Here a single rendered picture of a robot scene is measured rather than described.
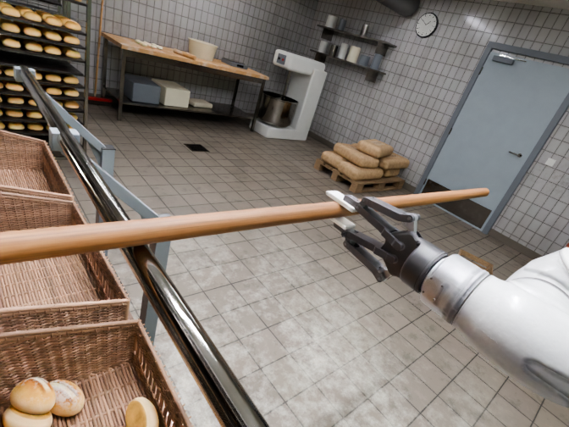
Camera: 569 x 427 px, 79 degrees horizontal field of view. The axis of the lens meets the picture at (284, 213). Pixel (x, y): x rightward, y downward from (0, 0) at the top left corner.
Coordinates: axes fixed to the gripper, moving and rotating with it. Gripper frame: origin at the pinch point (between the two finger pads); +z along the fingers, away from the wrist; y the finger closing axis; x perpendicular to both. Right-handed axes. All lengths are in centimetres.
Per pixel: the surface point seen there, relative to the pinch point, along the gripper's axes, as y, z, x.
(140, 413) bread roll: 54, 10, -28
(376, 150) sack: 62, 211, 343
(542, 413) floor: 119, -60, 181
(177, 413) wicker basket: 48, 3, -24
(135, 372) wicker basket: 60, 24, -24
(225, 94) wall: 80, 503, 289
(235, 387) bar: 1.4, -21.1, -36.1
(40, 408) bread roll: 52, 19, -45
